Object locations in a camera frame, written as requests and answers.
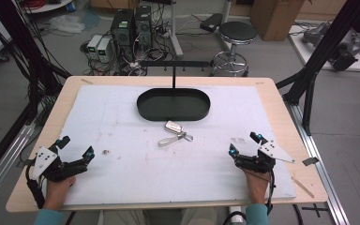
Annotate tangle of floor cables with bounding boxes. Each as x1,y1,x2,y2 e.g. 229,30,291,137
80,12,182,77

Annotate person's left hand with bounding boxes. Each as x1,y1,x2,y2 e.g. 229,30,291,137
42,175,77,212

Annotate black metal frame stand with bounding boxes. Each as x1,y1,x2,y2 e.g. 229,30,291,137
0,0,73,126
275,0,360,136

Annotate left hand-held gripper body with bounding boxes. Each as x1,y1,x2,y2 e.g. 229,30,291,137
31,143,78,183

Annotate light wooden table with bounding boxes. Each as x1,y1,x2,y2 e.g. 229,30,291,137
5,75,329,214

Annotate person's legs beige trousers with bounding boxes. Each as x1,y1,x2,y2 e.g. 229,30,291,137
97,207,218,225

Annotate black computer tower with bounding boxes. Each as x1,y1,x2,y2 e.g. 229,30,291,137
110,8,136,63
133,5,154,49

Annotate clear plastic bag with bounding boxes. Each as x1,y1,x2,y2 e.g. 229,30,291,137
47,14,86,35

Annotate white desk leg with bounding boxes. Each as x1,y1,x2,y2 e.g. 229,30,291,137
168,0,185,58

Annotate brown cardboard box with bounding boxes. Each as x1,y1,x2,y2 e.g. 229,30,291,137
249,0,307,42

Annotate white board with devices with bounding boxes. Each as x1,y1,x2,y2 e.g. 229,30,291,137
288,21,360,73

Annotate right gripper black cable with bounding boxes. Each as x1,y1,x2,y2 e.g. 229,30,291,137
263,170,277,218

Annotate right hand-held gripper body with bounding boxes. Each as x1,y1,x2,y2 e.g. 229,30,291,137
234,140,296,174

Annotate aluminium rail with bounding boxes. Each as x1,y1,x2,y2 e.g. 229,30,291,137
0,122,38,209
284,100,352,225

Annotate thin wooden stick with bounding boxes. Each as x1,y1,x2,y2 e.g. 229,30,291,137
291,175,316,200

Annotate black round stool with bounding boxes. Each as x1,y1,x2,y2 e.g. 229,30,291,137
210,21,259,78

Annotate white round table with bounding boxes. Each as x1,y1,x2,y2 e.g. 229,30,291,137
21,0,75,15

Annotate black padded pedal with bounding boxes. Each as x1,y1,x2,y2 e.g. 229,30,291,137
199,12,224,34

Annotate black key rack with tray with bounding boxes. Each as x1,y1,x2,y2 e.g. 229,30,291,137
136,59,212,123

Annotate white power supply unit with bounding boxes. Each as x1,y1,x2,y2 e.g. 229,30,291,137
86,34,103,61
96,37,113,64

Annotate small black flat plate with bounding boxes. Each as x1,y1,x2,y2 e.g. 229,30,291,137
302,157,321,167

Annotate silver car key with strap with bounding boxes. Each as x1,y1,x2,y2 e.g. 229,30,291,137
157,120,195,148

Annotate white foam mat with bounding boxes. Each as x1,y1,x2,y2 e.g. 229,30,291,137
45,83,297,207

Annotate person's right hand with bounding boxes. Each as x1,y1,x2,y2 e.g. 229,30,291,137
242,168,272,206

